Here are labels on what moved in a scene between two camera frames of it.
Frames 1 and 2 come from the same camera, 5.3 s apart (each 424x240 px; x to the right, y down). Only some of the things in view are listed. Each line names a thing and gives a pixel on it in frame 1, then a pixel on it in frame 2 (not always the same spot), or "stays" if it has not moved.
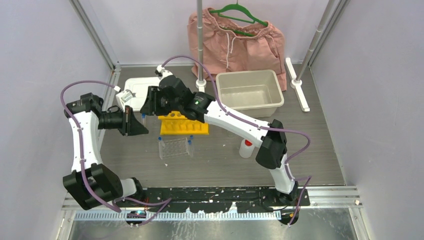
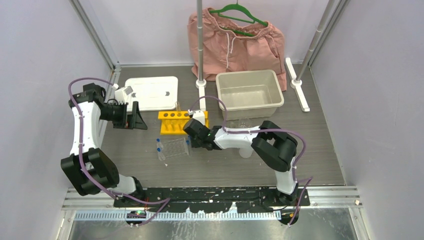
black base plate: [246, 200] stays
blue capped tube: [189, 142] stays
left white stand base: [201, 84] stays
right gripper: [150, 106] -> [194, 144]
